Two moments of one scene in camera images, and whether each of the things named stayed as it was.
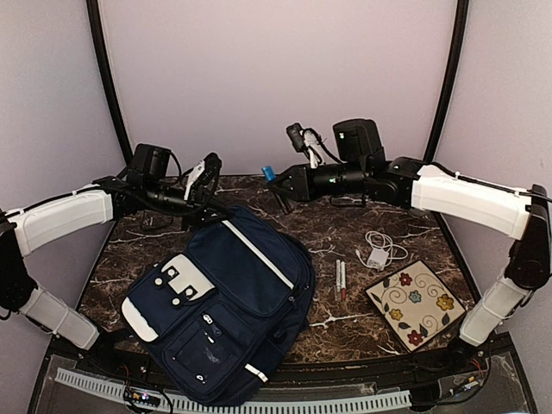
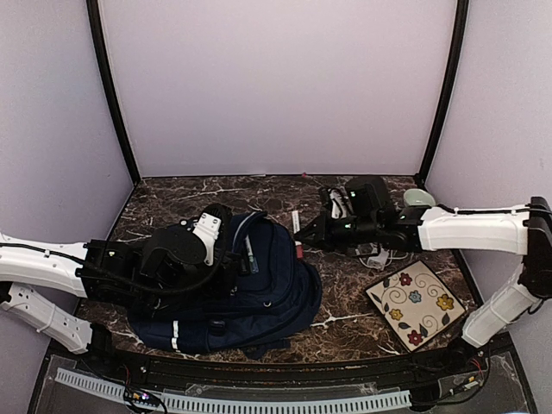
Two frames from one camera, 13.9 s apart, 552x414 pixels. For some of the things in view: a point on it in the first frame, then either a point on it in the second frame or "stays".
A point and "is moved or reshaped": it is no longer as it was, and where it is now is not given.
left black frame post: (95, 27) stays
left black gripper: (197, 211) to (225, 263)
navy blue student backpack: (224, 311) is moved or reshaped
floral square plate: (417, 305) stays
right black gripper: (302, 187) to (326, 243)
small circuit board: (143, 398) stays
